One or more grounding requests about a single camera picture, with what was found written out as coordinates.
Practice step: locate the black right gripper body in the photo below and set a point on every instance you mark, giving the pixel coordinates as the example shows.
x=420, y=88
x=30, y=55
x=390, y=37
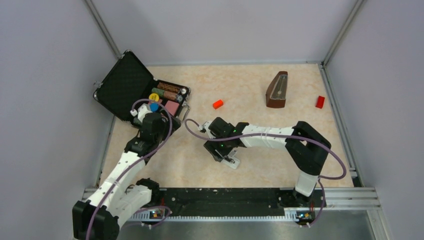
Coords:
x=221, y=146

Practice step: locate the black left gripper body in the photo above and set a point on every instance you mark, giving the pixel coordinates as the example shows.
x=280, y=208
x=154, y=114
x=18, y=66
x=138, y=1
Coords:
x=162, y=135

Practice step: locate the white remote control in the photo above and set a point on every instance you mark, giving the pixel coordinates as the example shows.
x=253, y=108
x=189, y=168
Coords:
x=231, y=159

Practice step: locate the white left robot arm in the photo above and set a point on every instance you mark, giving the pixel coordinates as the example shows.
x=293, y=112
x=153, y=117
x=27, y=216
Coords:
x=102, y=215

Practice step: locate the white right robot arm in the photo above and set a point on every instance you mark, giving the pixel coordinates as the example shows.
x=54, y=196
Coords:
x=307, y=147

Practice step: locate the blue poker chip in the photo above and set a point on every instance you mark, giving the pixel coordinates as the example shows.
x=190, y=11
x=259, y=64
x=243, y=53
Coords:
x=154, y=107

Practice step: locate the orange toy block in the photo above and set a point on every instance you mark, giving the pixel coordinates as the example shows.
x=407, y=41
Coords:
x=217, y=104

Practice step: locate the pink card deck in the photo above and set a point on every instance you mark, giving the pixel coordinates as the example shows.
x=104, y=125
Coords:
x=172, y=107

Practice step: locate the yellow poker chip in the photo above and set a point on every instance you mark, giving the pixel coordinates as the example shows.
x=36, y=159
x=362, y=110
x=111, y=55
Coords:
x=154, y=97

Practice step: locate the black poker chip case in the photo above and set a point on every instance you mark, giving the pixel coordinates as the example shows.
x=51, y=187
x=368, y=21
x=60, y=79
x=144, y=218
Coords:
x=128, y=81

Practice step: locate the brown wooden metronome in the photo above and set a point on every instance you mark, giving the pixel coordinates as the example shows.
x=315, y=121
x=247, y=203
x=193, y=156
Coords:
x=275, y=95

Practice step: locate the red toy brick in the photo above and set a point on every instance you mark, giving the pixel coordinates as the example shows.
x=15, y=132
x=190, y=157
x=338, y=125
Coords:
x=320, y=102

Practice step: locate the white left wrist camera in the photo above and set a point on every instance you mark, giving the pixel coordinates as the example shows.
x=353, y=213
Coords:
x=142, y=111

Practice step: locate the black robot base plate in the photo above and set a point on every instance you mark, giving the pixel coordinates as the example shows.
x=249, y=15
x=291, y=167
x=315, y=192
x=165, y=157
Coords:
x=233, y=202

